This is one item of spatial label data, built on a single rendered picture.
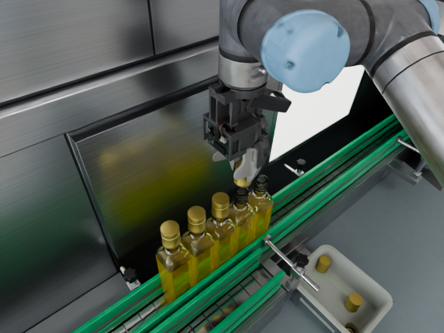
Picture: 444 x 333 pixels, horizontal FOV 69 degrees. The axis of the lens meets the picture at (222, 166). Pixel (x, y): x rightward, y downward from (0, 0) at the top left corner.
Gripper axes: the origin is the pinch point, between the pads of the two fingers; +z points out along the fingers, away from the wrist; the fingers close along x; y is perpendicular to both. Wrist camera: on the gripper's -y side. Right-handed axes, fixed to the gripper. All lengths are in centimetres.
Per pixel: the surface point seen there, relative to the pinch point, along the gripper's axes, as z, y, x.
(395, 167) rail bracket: 35, -69, 8
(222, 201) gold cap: 4.3, 6.0, 1.0
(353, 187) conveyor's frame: 33, -46, 5
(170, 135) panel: -4.8, 8.6, -12.0
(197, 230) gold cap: 7.6, 12.4, 1.5
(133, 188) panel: 3.8, 18.1, -12.0
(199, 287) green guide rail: 24.2, 14.3, 4.1
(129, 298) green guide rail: 24.3, 27.3, -3.3
